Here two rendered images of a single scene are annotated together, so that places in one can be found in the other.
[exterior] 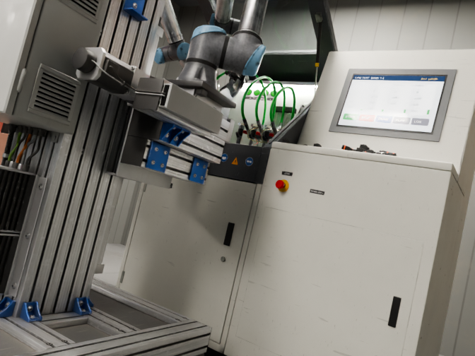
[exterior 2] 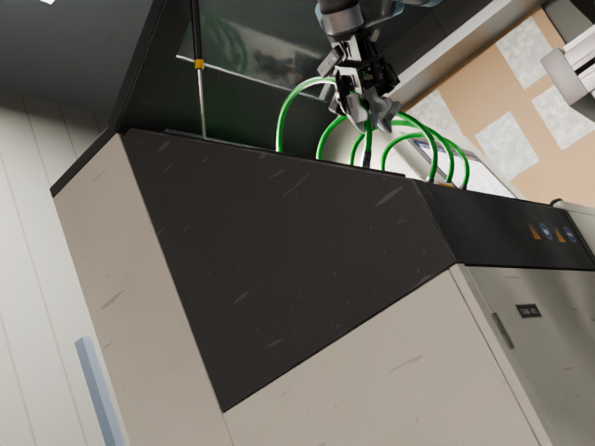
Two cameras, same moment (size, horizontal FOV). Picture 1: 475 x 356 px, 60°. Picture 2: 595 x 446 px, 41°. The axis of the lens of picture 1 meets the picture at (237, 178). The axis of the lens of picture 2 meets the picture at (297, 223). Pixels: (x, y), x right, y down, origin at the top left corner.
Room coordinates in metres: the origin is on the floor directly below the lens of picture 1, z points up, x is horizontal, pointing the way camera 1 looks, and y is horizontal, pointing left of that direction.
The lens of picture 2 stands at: (2.35, 1.69, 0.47)
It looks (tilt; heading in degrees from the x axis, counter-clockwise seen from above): 22 degrees up; 269
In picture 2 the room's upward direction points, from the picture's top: 24 degrees counter-clockwise
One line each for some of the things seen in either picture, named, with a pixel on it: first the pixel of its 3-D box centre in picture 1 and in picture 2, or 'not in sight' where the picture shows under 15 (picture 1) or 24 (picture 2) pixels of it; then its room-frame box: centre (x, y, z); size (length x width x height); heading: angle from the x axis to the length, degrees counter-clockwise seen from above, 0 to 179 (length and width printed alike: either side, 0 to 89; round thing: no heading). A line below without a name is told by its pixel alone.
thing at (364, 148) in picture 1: (370, 151); not in sight; (1.63, -0.49, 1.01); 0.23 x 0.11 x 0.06; 56
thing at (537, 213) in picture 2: (205, 157); (513, 236); (1.96, 0.17, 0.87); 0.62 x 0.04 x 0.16; 56
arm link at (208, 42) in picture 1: (208, 46); not in sight; (1.45, 0.21, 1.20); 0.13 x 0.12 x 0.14; 94
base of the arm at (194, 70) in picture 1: (198, 78); not in sight; (1.45, 0.22, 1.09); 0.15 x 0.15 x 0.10
